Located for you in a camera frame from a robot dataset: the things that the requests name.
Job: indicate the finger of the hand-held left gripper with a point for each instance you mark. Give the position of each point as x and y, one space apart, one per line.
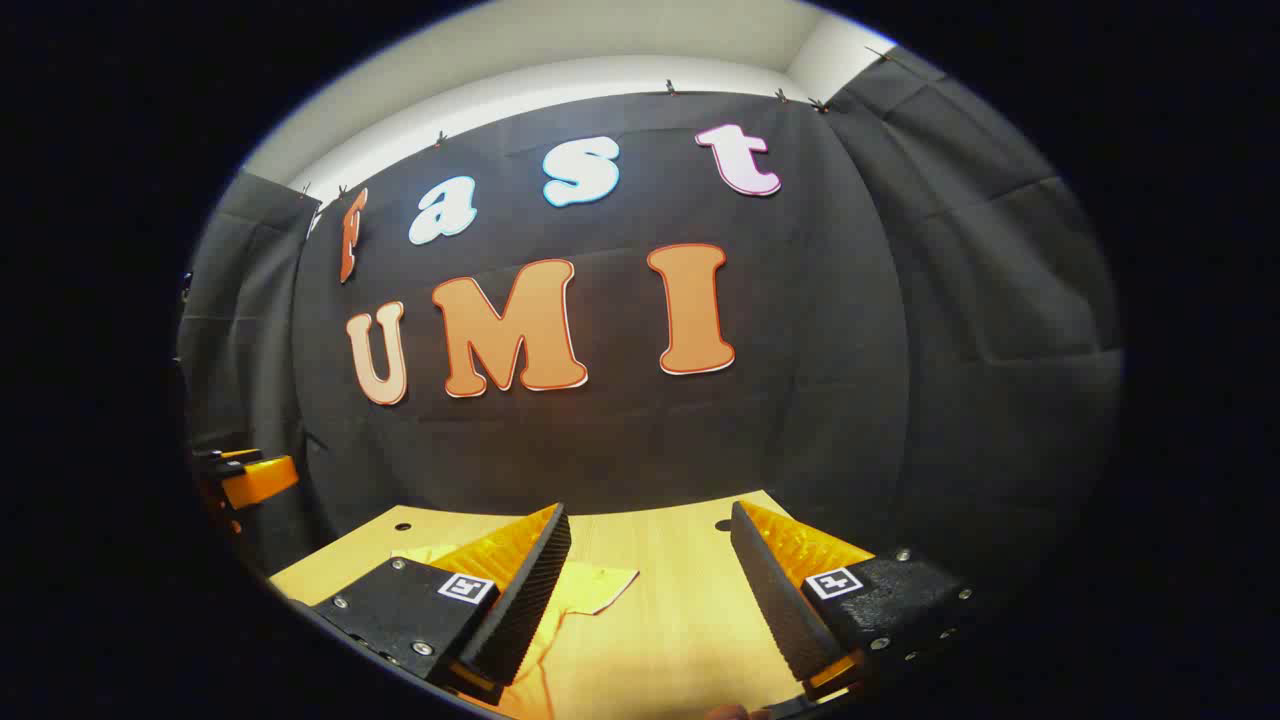
262 482
225 460

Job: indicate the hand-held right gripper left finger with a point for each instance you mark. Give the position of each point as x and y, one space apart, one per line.
525 600

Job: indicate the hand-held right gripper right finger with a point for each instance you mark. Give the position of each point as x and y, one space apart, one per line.
775 600

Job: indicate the orange T-shirt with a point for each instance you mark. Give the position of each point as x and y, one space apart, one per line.
590 590

